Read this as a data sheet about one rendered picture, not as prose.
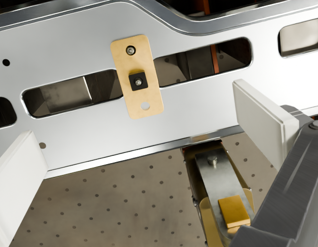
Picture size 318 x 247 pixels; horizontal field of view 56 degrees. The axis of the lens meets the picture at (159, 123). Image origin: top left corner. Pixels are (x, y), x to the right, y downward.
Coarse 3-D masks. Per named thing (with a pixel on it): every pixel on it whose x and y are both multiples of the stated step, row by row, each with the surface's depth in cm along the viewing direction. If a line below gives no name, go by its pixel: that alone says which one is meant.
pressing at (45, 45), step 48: (48, 0) 27; (96, 0) 27; (144, 0) 28; (288, 0) 29; (0, 48) 29; (48, 48) 29; (96, 48) 29; (192, 48) 30; (0, 96) 30; (192, 96) 32; (288, 96) 33; (0, 144) 32; (48, 144) 33; (96, 144) 33; (144, 144) 34; (192, 144) 35
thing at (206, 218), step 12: (204, 144) 42; (216, 144) 41; (192, 156) 40; (228, 156) 38; (192, 168) 37; (192, 180) 36; (240, 180) 33; (192, 192) 41; (204, 192) 32; (204, 204) 32; (252, 204) 32; (204, 216) 32; (204, 228) 33; (216, 228) 33; (216, 240) 34
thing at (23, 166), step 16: (16, 144) 17; (32, 144) 18; (0, 160) 15; (16, 160) 16; (32, 160) 18; (0, 176) 14; (16, 176) 16; (32, 176) 17; (0, 192) 14; (16, 192) 15; (32, 192) 17; (0, 208) 14; (16, 208) 15; (0, 224) 13; (16, 224) 15; (0, 240) 13
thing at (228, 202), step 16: (208, 160) 34; (224, 160) 35; (208, 176) 33; (224, 176) 33; (208, 192) 31; (224, 192) 31; (240, 192) 30; (224, 208) 28; (240, 208) 28; (224, 224) 28; (240, 224) 27; (224, 240) 27
